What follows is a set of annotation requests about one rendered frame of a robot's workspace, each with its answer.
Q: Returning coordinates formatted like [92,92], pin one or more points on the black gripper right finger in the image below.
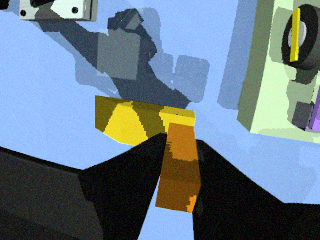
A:
[230,206]

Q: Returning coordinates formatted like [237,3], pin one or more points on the pale green ramp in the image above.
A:
[277,100]

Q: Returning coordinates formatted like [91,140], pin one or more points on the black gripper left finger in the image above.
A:
[107,201]

